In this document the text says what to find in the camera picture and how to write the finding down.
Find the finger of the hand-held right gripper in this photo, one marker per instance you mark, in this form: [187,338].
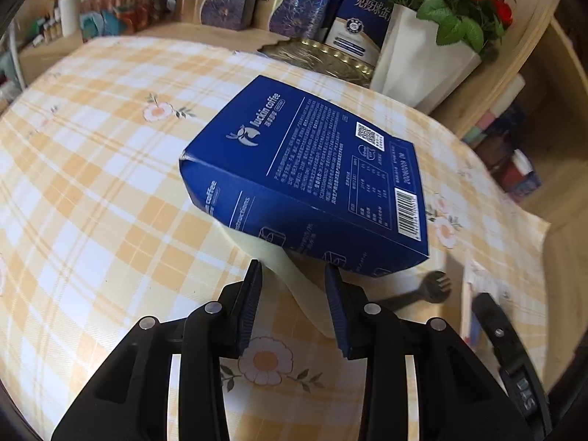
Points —
[491,321]

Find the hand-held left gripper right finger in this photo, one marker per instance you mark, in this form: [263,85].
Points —
[340,317]

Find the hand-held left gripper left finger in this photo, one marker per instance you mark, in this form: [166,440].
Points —
[248,312]

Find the black plastic fork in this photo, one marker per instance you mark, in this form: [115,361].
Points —
[422,287]

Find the dark blue box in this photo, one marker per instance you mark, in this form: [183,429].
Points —
[312,170]

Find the red cup white liner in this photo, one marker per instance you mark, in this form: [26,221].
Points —
[517,167]

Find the wooden shelf unit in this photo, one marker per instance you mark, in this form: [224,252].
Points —
[565,124]

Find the stack of pastel cups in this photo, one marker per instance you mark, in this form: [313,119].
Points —
[498,110]

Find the gold leaf-shaped tray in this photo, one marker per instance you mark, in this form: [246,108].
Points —
[321,57]

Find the red rose plant white pot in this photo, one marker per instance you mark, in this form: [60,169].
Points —
[413,55]

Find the wooden sideboard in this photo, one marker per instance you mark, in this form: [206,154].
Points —
[161,34]

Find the blue box white label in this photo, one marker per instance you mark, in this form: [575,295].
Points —
[356,23]

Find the colourful scalloped tin planter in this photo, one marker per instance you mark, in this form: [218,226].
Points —
[124,11]

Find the white standing fan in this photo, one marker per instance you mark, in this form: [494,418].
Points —
[14,62]

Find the row of small brown bottles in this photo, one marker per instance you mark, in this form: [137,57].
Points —
[46,32]

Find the white vase orange flowers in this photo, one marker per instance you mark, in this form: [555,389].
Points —
[69,16]

